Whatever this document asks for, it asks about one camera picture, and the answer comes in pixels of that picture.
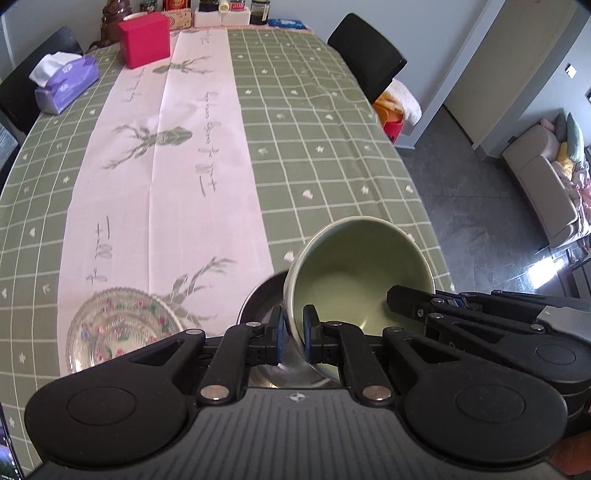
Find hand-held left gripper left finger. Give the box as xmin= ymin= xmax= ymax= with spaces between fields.
xmin=121 ymin=305 xmax=284 ymax=408

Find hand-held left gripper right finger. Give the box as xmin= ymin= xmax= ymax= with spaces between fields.
xmin=302 ymin=305 xmax=477 ymax=408

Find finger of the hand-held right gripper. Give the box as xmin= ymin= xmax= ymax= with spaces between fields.
xmin=387 ymin=284 xmax=556 ymax=322
xmin=426 ymin=312 xmax=546 ymax=357

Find orange steel bowl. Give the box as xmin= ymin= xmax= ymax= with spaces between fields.
xmin=237 ymin=271 xmax=343 ymax=389

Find green ceramic bowl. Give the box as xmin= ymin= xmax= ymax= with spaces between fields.
xmin=283 ymin=215 xmax=436 ymax=383

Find person's right hand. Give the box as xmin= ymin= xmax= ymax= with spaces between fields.
xmin=550 ymin=434 xmax=591 ymax=480

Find dark low cabinet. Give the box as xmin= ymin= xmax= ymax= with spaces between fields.
xmin=566 ymin=258 xmax=591 ymax=297

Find beige sofa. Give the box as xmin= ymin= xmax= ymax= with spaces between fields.
xmin=502 ymin=111 xmax=591 ymax=250

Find pink clothes pile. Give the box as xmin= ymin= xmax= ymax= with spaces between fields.
xmin=573 ymin=161 xmax=591 ymax=232

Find pink table runner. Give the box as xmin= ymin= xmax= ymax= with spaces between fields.
xmin=58 ymin=28 xmax=289 ymax=374

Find green checkered tablecloth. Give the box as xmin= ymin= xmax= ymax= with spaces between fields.
xmin=0 ymin=25 xmax=455 ymax=472

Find orange cloth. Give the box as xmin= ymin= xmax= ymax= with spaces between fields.
xmin=373 ymin=92 xmax=402 ymax=123

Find white fluffy towel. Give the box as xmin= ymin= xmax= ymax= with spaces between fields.
xmin=388 ymin=78 xmax=423 ymax=126

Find teal cushion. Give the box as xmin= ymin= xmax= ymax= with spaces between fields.
xmin=566 ymin=112 xmax=586 ymax=162

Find beige door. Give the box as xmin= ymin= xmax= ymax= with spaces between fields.
xmin=443 ymin=0 xmax=580 ymax=144

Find black chair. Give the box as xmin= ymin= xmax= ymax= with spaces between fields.
xmin=0 ymin=26 xmax=84 ymax=134
xmin=327 ymin=13 xmax=408 ymax=104

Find pink box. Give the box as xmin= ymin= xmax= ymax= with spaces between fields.
xmin=116 ymin=12 xmax=171 ymax=70

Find purple tissue pack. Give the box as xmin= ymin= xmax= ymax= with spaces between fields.
xmin=29 ymin=52 xmax=100 ymax=116

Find grey ribbed object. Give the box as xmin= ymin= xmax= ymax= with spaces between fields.
xmin=0 ymin=122 xmax=19 ymax=178

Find beige dotted box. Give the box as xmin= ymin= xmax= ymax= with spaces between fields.
xmin=167 ymin=8 xmax=194 ymax=31

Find brown figurine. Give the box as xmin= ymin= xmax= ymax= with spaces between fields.
xmin=88 ymin=0 xmax=139 ymax=51

